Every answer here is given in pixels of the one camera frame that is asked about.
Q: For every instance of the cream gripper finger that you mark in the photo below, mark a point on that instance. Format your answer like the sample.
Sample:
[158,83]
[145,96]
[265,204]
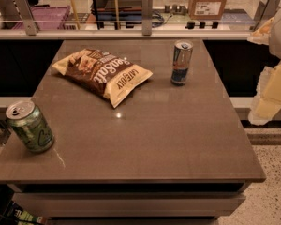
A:
[267,101]
[262,36]

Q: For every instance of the green soda can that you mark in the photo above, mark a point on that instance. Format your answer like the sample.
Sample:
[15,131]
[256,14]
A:
[30,125]

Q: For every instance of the blue silver energy drink can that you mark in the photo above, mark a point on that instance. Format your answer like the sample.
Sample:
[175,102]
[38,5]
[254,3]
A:
[181,61]

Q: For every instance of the cardboard box with label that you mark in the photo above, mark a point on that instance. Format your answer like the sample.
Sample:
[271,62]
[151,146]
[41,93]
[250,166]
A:
[206,9]

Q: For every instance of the dark blue storage bin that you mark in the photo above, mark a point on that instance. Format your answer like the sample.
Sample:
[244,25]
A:
[129,10]

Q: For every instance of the brown sea salt chip bag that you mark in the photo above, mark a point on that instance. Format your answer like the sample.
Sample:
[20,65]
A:
[103,73]

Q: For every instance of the purple plastic crate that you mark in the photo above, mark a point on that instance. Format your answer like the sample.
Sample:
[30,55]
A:
[49,18]

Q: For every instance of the glass railing with metal posts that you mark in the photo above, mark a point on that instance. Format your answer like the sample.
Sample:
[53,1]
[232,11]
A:
[156,22]

